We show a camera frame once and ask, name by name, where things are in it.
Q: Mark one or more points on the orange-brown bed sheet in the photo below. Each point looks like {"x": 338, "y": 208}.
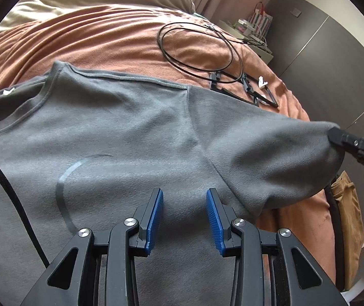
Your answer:
{"x": 153, "y": 41}

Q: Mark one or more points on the grey t-shirt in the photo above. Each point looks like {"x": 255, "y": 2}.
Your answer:
{"x": 84, "y": 148}

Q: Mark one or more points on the striped gift bag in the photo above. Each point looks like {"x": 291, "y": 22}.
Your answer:
{"x": 260, "y": 20}

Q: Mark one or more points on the white bedside cabinet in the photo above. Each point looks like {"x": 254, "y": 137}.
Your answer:
{"x": 259, "y": 47}

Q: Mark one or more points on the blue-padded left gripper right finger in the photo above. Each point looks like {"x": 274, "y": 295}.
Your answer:
{"x": 220, "y": 218}

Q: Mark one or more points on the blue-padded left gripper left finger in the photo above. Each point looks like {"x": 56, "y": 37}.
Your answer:
{"x": 149, "y": 218}

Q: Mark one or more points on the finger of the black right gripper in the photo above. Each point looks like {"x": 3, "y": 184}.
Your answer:
{"x": 345, "y": 140}

